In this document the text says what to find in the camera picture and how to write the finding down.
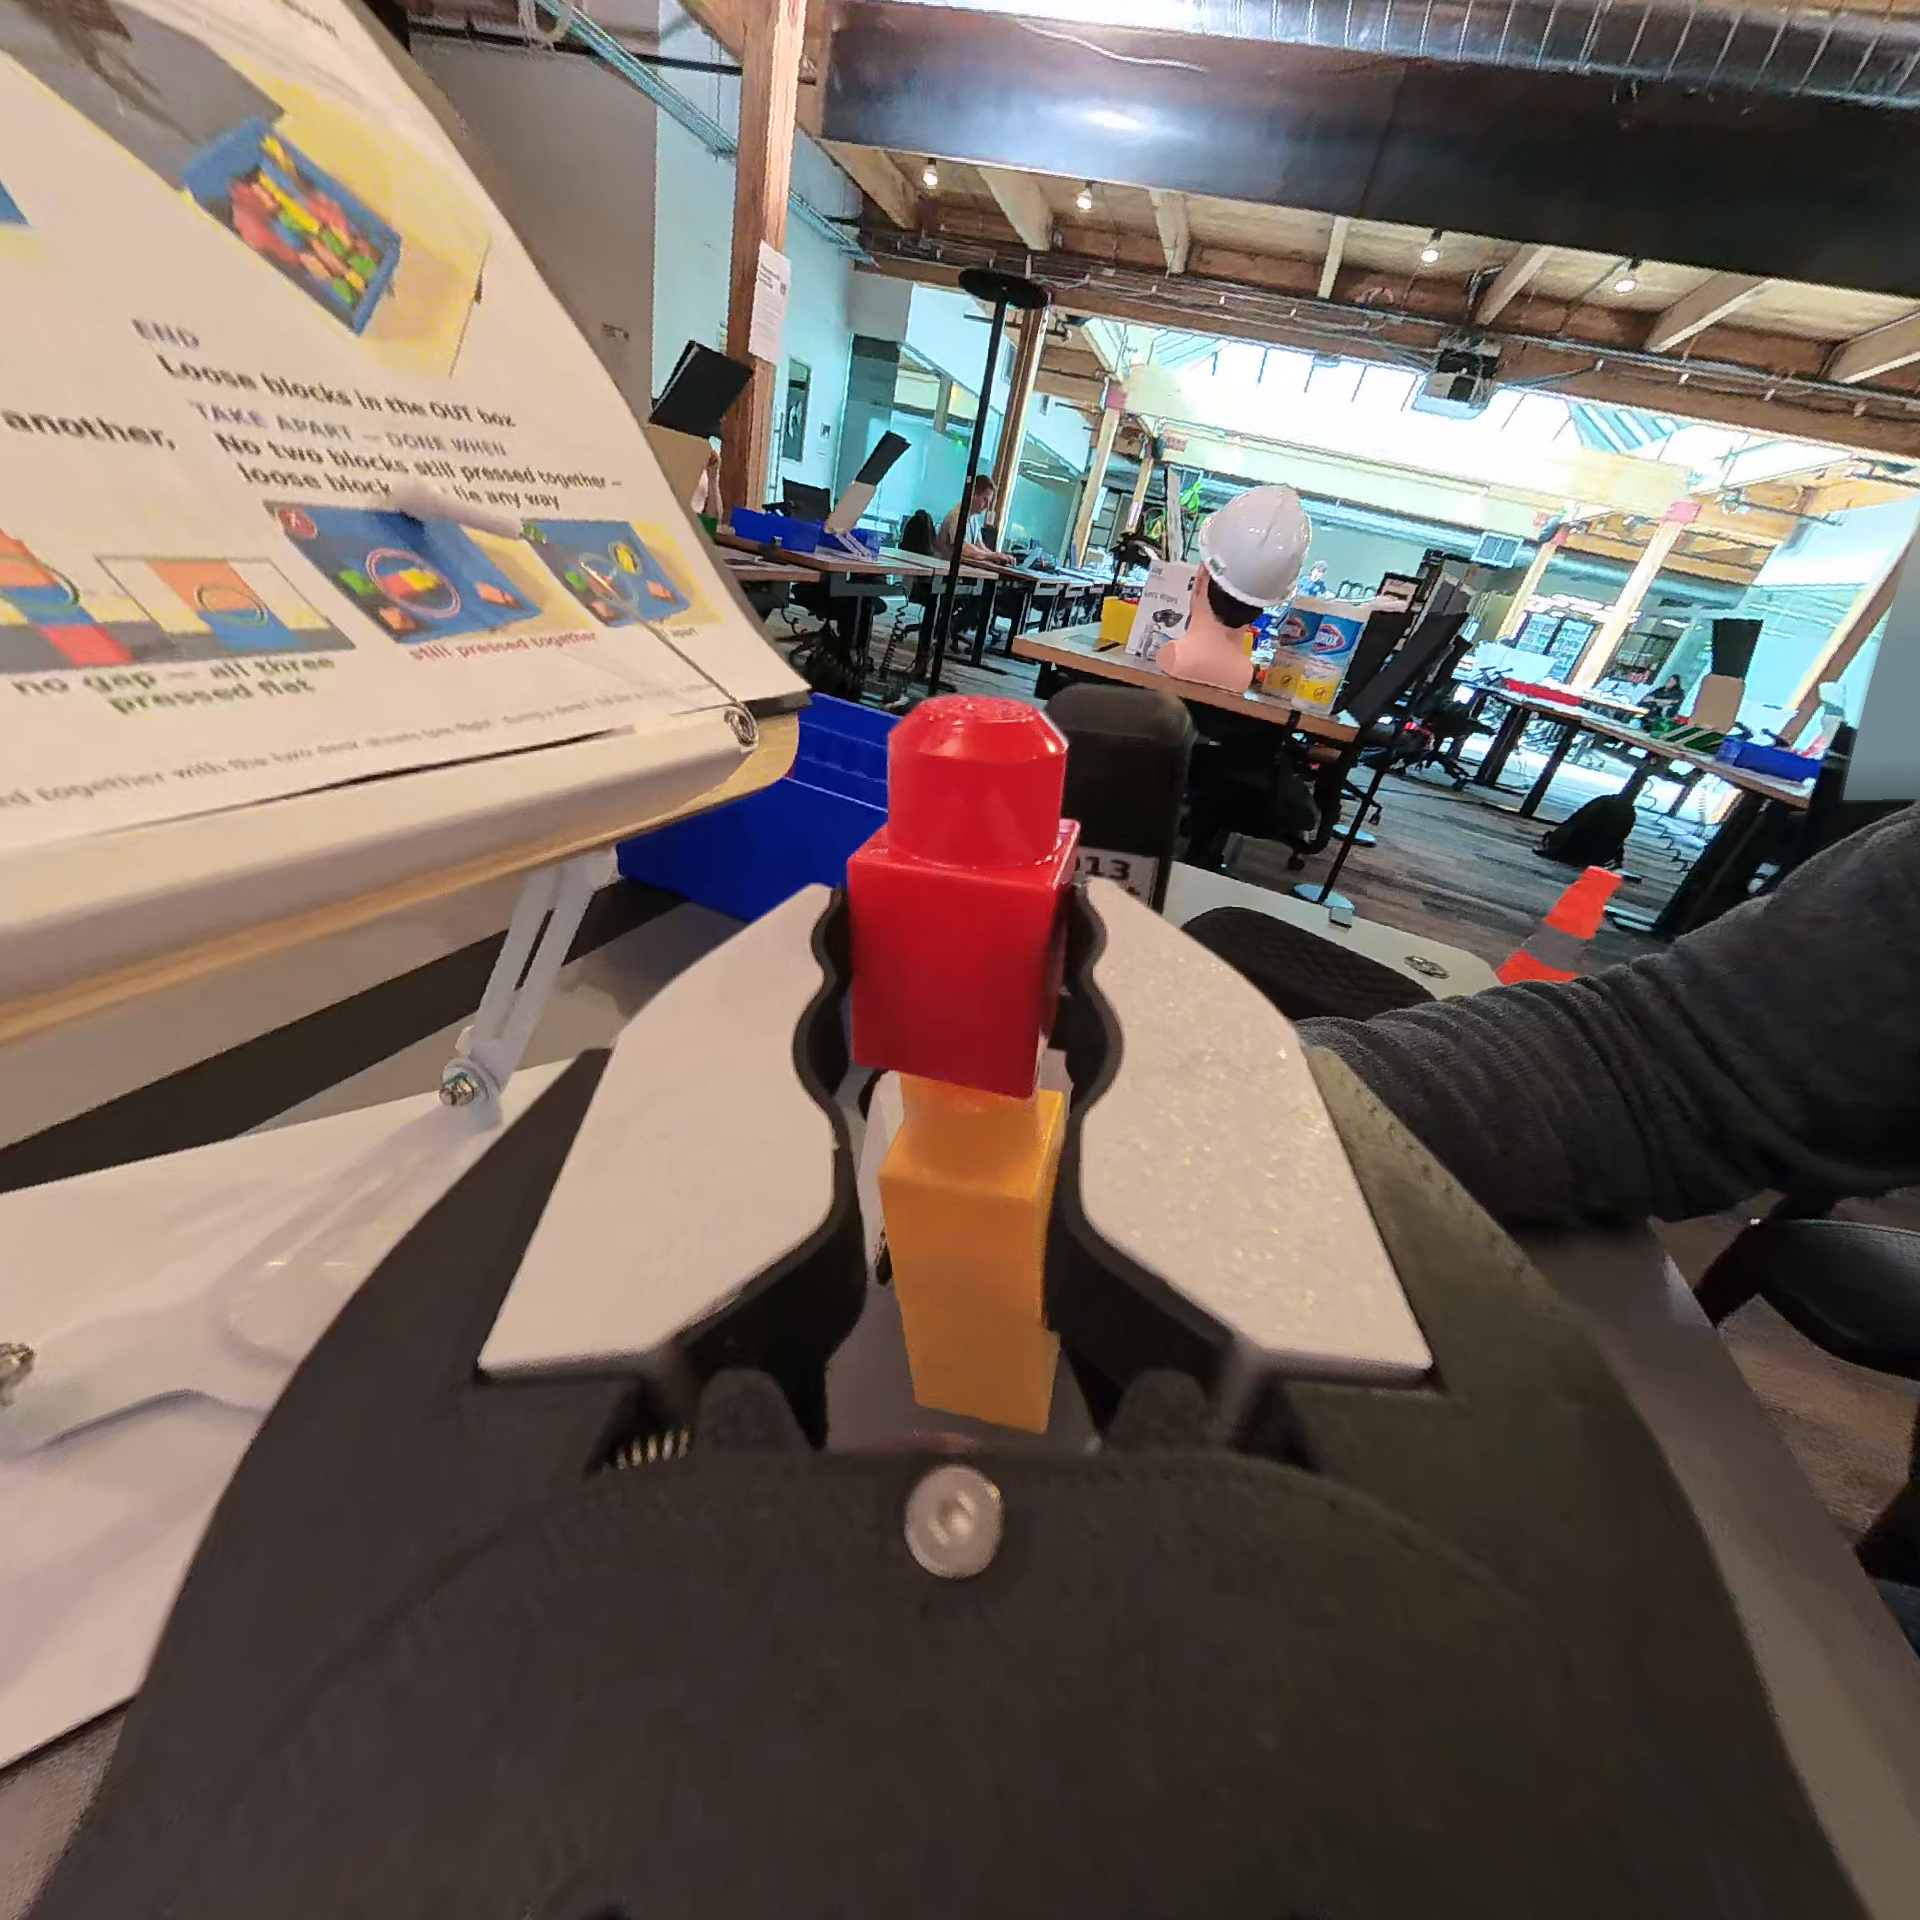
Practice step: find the ceiling projector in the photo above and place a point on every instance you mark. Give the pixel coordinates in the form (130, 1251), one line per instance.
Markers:
(1453, 387)

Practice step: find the red toy block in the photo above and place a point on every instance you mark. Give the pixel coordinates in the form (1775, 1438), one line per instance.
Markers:
(961, 960)

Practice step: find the black chair armrest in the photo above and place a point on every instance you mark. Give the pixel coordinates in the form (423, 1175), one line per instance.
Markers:
(1847, 1275)

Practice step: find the black backpack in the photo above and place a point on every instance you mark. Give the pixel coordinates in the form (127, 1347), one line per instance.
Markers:
(1592, 832)

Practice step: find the grey desk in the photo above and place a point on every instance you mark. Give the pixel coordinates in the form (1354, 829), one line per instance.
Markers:
(660, 973)

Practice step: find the white product box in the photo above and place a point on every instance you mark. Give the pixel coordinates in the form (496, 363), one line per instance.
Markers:
(1163, 608)

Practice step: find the wooden document holder board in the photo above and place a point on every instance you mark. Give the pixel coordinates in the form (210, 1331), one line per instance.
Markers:
(376, 832)

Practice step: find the person's right forearm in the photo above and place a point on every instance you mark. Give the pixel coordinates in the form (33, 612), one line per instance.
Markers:
(1651, 1048)

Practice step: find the black office chair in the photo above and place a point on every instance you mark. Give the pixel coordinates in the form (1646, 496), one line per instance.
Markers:
(1410, 691)

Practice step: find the black floor lamp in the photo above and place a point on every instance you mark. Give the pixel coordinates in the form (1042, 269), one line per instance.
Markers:
(1003, 286)

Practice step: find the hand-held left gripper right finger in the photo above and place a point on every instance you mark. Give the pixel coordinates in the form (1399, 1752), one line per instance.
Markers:
(1244, 1199)

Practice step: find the wipes canister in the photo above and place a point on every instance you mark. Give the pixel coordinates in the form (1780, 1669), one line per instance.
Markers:
(1326, 644)
(1273, 661)

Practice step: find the small yellow box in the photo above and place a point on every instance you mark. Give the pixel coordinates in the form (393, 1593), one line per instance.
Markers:
(1117, 622)

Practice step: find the orange traffic cone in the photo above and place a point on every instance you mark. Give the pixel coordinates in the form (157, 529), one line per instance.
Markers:
(1576, 930)

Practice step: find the printed instruction sheet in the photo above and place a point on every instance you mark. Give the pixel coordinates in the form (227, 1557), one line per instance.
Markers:
(300, 375)

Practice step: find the yellow toy block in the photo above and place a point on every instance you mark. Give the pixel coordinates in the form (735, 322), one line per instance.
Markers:
(973, 1275)

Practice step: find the wooden support post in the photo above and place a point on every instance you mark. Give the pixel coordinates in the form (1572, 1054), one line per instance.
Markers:
(766, 181)

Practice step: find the blue plastic bin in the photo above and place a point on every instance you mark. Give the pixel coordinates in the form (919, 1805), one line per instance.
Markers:
(720, 855)
(788, 527)

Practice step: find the long wooden work table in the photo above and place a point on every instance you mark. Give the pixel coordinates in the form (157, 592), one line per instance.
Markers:
(1651, 738)
(900, 566)

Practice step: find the white paper notice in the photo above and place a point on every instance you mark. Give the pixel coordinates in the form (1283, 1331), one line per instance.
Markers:
(771, 301)

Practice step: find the mannequin head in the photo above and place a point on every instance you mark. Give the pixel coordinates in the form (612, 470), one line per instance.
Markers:
(1217, 644)

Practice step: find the white hard hat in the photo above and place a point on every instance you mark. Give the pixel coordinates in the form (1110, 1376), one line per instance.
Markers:
(1261, 541)

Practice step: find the white adjustable stand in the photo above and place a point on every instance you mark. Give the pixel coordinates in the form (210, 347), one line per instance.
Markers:
(517, 973)

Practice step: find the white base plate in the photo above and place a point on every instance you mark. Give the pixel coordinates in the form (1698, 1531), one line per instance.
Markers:
(89, 1575)

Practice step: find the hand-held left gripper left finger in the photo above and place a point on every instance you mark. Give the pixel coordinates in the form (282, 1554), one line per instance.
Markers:
(672, 1199)

